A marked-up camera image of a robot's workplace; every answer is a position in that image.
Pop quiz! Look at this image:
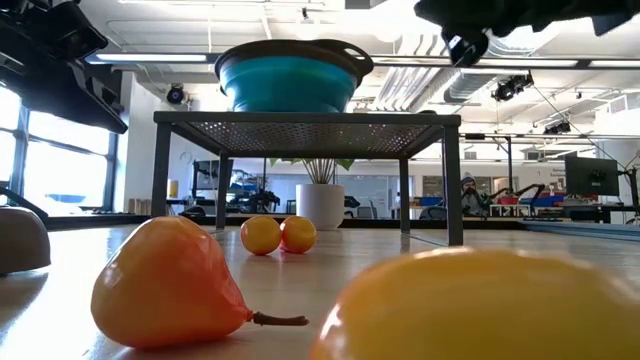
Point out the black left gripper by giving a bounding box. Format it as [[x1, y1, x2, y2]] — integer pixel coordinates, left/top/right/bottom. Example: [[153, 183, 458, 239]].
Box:
[[0, 0, 129, 135]]

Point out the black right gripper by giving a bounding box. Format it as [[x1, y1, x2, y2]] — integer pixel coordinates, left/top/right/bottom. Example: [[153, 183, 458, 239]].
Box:
[[413, 0, 551, 66]]

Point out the blue collapsible colander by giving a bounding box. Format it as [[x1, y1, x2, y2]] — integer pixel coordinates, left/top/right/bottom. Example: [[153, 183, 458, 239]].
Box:
[[214, 38, 375, 114]]

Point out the brown toy kiwi half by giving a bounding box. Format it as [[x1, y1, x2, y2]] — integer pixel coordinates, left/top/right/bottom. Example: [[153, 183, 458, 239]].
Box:
[[0, 205, 52, 277]]

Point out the small orange toy fruit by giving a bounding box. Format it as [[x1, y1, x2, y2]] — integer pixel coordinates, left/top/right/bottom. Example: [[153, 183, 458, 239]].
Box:
[[239, 215, 283, 257], [279, 215, 318, 255]]

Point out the black ceiling spotlight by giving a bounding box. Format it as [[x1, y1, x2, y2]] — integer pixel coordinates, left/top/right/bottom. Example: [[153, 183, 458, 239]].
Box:
[[166, 83, 187, 106], [491, 73, 535, 103]]

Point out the grey perforated metal shelf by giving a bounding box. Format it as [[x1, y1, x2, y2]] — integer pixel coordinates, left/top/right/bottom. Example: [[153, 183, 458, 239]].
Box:
[[151, 110, 464, 247]]

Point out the person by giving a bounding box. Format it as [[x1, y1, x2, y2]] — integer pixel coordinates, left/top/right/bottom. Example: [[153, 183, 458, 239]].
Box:
[[458, 172, 485, 218]]

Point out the orange toy pear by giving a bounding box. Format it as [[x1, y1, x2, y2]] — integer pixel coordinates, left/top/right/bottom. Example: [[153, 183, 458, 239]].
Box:
[[308, 245, 640, 360], [90, 215, 310, 350]]

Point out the green plant in white pot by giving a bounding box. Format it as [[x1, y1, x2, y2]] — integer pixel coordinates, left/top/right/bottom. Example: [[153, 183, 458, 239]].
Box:
[[269, 157, 357, 232]]

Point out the black computer monitor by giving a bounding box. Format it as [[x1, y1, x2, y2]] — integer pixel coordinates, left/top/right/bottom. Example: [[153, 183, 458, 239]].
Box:
[[564, 155, 620, 198]]

